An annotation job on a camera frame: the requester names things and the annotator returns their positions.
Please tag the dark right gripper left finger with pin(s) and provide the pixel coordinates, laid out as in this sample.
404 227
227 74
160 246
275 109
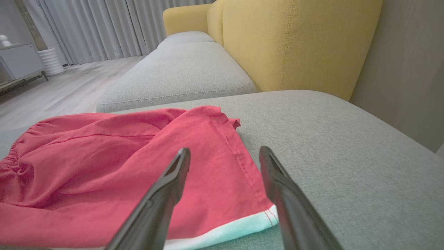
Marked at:
152 215

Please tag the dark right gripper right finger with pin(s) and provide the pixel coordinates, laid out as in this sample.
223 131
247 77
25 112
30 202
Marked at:
295 215

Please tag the red shorts with white trim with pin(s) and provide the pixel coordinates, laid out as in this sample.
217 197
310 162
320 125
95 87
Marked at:
104 166

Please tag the yellow sofa backrest cushion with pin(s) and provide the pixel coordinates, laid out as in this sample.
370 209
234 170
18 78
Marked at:
298 41
215 21

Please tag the white ribbed floor pot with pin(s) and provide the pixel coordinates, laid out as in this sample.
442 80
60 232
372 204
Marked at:
51 62

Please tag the grey pleated curtain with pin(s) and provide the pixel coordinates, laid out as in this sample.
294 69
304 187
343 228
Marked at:
104 27

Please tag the yellow sofa armrest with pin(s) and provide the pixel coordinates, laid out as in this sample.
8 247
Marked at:
185 19

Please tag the white low cabinet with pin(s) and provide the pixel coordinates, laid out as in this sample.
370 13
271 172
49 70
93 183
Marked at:
19 62

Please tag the brown trunk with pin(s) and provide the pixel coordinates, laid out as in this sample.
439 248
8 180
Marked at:
31 24

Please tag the small white ornament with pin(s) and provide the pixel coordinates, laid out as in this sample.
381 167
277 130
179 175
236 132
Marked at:
5 40

